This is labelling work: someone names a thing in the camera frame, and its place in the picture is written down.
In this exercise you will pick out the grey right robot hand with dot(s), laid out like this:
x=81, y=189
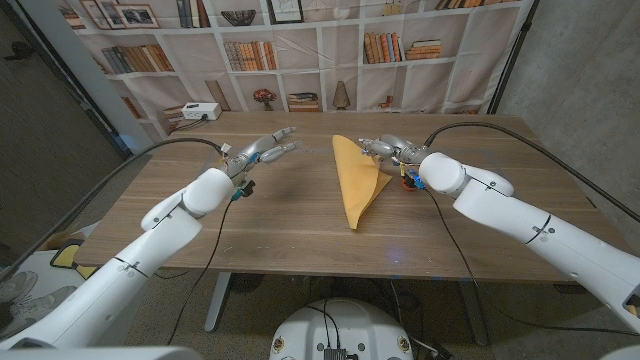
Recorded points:
x=400, y=149

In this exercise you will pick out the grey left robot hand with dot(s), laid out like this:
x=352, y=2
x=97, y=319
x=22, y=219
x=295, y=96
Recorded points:
x=255, y=152

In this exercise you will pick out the yellow felt sheet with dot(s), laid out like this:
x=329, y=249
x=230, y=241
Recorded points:
x=357, y=185

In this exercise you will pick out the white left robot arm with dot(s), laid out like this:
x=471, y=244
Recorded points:
x=125, y=270

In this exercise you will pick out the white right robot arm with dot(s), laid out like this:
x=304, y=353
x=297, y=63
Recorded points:
x=525, y=220

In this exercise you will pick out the red ball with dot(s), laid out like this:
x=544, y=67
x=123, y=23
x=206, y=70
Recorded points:
x=404, y=183

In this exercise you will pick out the white power strip box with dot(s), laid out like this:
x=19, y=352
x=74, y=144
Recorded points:
x=201, y=110

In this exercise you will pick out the printed bookshelf backdrop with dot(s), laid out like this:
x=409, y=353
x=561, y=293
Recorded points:
x=430, y=85

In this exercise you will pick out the black backdrop stand pole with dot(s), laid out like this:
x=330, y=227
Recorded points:
x=510, y=60

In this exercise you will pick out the grey table leg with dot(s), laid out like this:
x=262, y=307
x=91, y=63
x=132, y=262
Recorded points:
x=474, y=315
x=218, y=302

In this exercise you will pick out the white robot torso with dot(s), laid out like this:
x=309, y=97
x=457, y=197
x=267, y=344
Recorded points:
x=345, y=325

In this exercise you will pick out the brown cardboard piece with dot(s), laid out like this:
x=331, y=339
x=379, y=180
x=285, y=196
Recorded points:
x=57, y=240

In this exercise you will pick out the yellow and black floor object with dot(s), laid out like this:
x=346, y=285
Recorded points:
x=65, y=257

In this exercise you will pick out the grey sneaker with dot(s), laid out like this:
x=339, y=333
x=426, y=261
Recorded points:
x=45, y=305
x=17, y=285

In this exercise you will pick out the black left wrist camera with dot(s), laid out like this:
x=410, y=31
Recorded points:
x=247, y=189

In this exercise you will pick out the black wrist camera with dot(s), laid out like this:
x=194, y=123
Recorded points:
x=247, y=189
x=414, y=185

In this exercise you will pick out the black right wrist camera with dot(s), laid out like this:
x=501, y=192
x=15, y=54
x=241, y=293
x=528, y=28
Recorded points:
x=414, y=185

